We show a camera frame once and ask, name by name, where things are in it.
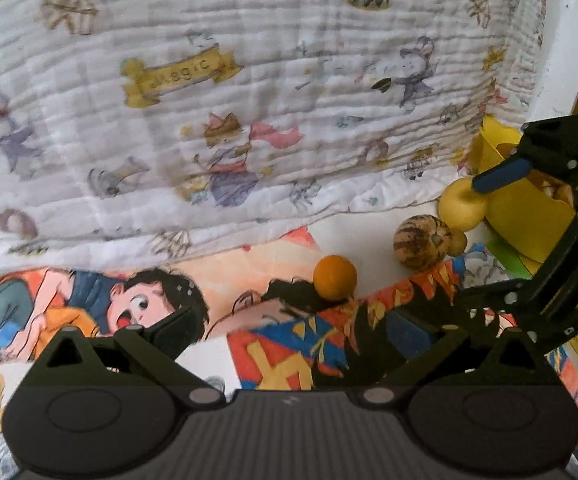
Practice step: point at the yellow round fruit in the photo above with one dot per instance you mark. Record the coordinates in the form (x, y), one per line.
(461, 207)

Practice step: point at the small brown fruit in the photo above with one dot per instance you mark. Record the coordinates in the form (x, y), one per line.
(458, 243)

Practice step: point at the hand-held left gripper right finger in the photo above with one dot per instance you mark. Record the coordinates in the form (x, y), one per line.
(411, 335)

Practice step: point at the small orange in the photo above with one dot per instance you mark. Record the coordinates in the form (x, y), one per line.
(334, 276)

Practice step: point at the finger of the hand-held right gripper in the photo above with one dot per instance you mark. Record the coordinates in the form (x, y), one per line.
(501, 175)
(519, 297)

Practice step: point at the printed cartoon cloth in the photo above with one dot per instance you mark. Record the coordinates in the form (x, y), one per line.
(219, 110)

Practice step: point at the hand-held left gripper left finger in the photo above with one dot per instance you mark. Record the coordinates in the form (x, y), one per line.
(181, 332)

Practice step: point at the spiky hair cartoon drawing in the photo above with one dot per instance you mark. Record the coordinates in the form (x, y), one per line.
(289, 340)

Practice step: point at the striped round melon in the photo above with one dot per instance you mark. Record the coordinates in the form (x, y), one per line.
(416, 240)

